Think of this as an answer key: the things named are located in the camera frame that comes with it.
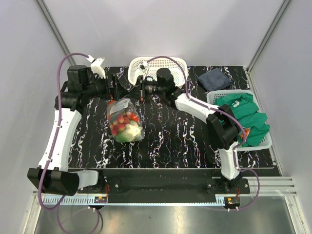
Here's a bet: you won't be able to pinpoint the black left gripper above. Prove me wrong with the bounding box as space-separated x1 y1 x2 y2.
83 72 129 101

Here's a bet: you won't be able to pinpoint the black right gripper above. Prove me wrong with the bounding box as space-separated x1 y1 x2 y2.
124 76 165 102

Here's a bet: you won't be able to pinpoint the clear zip top bag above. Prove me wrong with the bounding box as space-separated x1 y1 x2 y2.
107 98 144 143

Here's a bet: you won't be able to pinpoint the red fake strawberries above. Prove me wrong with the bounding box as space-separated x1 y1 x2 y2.
107 113 139 135

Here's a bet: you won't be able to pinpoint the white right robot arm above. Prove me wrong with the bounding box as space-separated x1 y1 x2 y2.
128 65 242 193

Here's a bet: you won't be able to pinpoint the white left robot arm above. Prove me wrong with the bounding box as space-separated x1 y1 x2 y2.
27 65 127 196

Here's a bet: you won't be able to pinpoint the green fake lettuce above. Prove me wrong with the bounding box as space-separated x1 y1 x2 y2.
115 122 144 143

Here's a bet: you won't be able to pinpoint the black marble pattern mat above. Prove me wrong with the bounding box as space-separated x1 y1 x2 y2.
67 65 281 169

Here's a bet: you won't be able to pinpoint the white perforated plastic basket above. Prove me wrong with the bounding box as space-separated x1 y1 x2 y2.
128 57 189 91

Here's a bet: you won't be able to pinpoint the white laundry basket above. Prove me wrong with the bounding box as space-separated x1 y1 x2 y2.
207 89 272 151

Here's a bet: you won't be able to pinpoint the dark blue folded cloth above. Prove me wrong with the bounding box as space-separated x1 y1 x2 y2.
198 68 232 92

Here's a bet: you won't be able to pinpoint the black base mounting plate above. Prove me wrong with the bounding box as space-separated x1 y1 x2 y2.
78 169 250 205

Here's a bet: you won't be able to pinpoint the green garment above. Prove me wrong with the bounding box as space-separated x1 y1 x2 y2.
214 93 270 147

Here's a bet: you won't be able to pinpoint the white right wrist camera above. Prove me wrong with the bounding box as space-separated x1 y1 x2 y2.
138 61 149 78

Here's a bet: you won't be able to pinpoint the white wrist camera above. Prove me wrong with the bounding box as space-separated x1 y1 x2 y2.
138 61 149 78
87 55 106 79

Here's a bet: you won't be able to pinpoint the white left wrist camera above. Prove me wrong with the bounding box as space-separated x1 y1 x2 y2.
87 55 106 79

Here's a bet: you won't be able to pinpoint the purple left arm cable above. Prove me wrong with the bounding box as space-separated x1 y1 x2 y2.
38 52 102 234

